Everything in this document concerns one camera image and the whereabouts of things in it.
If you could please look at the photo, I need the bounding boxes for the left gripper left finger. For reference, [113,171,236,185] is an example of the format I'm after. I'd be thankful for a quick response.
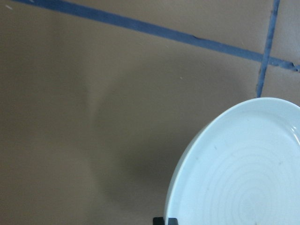
[152,217,164,225]

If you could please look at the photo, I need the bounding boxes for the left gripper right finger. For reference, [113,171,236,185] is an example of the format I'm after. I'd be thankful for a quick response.
[167,218,179,225]

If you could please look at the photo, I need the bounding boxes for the light blue plate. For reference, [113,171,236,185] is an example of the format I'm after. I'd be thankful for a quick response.
[164,97,300,225]

